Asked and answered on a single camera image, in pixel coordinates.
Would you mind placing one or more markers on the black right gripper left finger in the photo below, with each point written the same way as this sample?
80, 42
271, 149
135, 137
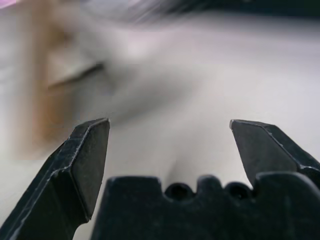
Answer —
75, 170

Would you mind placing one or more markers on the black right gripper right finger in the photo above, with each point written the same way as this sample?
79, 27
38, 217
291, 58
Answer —
265, 152

